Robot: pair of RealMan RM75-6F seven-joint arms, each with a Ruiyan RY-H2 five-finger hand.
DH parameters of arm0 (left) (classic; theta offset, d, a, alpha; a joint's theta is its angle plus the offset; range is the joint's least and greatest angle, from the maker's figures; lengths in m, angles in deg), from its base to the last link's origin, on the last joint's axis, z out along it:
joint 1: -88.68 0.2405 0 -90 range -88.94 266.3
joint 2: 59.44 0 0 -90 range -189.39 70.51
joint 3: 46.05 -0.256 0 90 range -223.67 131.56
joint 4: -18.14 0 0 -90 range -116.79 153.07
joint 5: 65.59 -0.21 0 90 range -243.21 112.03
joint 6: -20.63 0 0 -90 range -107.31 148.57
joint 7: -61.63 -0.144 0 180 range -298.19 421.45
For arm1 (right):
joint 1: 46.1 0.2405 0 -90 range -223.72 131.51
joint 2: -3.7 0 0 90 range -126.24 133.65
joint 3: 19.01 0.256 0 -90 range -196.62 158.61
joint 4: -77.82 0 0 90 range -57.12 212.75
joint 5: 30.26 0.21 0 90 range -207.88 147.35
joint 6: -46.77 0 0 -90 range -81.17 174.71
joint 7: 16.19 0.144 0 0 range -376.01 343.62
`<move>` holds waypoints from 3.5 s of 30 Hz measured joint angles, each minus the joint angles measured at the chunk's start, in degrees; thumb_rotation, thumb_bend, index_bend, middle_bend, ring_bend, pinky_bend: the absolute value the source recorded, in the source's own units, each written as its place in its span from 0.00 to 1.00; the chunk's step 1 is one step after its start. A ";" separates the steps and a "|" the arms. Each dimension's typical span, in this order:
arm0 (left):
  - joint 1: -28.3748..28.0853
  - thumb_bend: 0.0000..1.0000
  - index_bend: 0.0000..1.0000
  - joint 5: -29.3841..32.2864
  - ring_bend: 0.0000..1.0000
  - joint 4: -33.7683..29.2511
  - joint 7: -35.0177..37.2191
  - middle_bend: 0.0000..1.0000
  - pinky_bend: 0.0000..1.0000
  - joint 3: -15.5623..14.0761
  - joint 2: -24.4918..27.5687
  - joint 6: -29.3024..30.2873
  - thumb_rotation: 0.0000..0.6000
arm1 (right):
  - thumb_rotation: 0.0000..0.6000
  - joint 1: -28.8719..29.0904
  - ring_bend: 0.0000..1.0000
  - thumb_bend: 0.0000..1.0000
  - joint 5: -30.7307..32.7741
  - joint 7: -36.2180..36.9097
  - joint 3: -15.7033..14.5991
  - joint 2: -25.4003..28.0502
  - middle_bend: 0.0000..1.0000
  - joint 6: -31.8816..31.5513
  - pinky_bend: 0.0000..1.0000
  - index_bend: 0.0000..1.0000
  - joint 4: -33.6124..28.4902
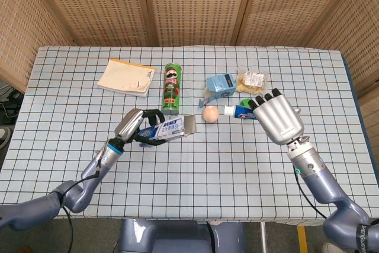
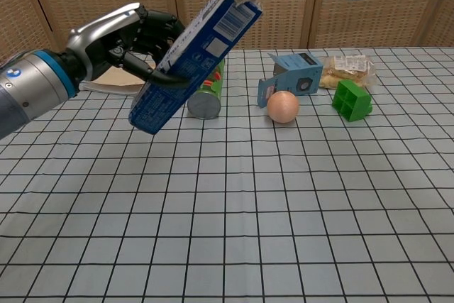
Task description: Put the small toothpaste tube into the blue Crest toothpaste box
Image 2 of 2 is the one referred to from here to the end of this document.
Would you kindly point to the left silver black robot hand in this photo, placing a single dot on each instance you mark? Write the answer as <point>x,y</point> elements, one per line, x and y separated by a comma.
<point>106,40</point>

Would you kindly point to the blue Crest toothpaste box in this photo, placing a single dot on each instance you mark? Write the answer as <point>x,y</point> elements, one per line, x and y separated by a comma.
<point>198,58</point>

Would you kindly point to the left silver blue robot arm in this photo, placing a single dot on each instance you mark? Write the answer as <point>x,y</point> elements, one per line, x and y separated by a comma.
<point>28,86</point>

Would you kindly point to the light blue open cardboard box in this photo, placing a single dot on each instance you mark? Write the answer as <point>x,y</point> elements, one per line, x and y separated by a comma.
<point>294,74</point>

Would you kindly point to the beige paper notebook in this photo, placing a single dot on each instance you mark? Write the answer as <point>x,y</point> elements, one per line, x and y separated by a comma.
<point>113,84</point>

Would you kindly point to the green Pringles can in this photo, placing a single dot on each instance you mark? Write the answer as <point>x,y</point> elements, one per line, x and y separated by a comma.
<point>209,95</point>

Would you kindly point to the clear bag of snacks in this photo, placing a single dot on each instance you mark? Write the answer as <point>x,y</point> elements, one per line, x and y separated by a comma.
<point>349,69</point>

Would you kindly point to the green plastic grid block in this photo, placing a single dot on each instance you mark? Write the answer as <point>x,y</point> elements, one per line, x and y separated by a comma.
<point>352,100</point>

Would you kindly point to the woven folding screen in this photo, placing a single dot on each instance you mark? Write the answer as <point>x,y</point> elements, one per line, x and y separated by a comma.
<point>283,15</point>

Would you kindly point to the peach coloured ball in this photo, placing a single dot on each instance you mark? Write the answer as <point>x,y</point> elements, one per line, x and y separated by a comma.
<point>283,107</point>

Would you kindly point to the blue checked tablecloth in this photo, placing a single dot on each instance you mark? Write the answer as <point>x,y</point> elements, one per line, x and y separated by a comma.
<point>227,210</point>

